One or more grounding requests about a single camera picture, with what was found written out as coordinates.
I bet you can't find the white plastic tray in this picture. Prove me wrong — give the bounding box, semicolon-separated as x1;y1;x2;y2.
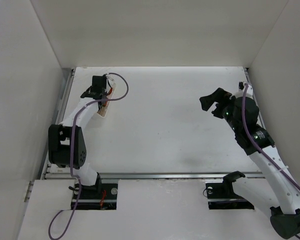
97;78;117;118

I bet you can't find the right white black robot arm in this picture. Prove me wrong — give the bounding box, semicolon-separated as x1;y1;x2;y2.
199;82;300;240

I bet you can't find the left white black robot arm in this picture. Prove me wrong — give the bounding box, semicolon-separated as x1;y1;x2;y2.
48;74;108;193

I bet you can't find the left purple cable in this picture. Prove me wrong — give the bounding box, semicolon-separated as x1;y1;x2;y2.
48;72;130;240

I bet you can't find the purple cable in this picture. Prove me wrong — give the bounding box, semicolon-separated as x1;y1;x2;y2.
241;83;300;240
48;72;130;240

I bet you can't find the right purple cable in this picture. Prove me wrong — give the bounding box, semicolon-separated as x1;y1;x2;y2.
241;83;300;240

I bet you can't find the left aluminium rail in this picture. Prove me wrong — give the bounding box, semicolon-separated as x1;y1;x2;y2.
36;67;74;180

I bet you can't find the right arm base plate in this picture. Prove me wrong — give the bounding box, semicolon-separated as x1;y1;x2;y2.
202;182;255;210

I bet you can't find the front aluminium rail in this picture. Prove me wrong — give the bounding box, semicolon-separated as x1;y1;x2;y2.
41;172;264;180

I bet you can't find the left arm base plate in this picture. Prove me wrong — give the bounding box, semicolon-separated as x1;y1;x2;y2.
76;182;118;210

